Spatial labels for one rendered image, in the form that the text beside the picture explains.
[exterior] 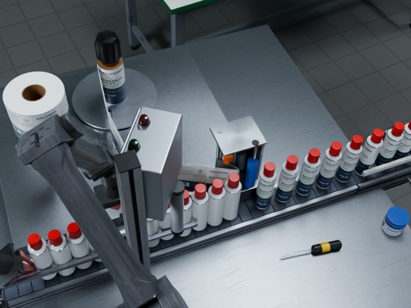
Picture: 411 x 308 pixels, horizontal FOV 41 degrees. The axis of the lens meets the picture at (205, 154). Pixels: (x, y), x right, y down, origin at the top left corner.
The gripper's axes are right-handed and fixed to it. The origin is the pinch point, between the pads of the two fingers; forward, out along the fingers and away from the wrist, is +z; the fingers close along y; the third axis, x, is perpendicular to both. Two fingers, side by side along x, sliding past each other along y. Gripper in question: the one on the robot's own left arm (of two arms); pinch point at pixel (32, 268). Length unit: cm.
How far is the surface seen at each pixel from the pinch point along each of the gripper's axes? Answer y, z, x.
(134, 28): 173, 110, -15
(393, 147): -3, 66, -96
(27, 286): -2.2, 2.4, 5.8
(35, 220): 18.5, 6.9, 0.9
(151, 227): -2.9, 15.8, -31.3
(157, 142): -9, -21, -61
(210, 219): -2, 34, -41
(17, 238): 14.3, 2.9, 5.8
